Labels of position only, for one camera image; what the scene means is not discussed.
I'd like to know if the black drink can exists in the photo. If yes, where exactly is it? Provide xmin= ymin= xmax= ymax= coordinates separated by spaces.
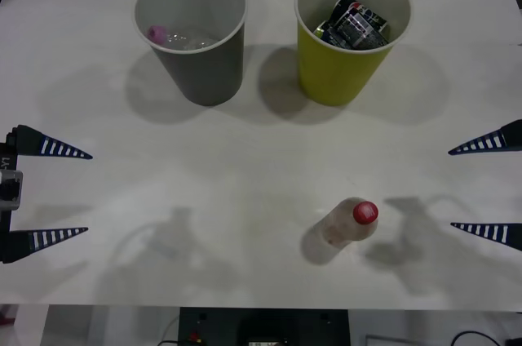
xmin=313 ymin=20 xmax=347 ymax=47
xmin=330 ymin=0 xmax=392 ymax=51

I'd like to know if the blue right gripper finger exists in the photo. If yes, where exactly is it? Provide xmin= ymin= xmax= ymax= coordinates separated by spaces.
xmin=448 ymin=118 xmax=522 ymax=157
xmin=450 ymin=222 xmax=522 ymax=253

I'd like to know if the grey plastic waste bin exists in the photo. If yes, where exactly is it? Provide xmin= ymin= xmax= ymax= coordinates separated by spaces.
xmin=132 ymin=0 xmax=249 ymax=107

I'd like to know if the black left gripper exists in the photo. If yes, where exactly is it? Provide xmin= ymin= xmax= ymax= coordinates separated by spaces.
xmin=0 ymin=124 xmax=94 ymax=264

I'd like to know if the black robot torso base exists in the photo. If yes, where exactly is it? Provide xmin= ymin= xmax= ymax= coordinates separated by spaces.
xmin=178 ymin=307 xmax=351 ymax=346

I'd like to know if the black cable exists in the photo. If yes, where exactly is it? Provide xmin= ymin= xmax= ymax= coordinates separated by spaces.
xmin=451 ymin=330 xmax=505 ymax=346

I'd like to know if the yellow-green plastic waste bin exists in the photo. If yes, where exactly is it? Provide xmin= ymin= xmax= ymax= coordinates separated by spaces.
xmin=294 ymin=0 xmax=413 ymax=107

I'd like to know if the plastic bottle with red cap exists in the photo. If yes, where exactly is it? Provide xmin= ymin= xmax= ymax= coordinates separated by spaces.
xmin=316 ymin=197 xmax=379 ymax=250

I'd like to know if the clear bottle with pink cap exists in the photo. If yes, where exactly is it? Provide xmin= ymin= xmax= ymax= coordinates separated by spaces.
xmin=146 ymin=24 xmax=221 ymax=52

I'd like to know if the left arm wrist camera box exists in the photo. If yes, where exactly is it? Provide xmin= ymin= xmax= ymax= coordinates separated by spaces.
xmin=0 ymin=170 xmax=24 ymax=211

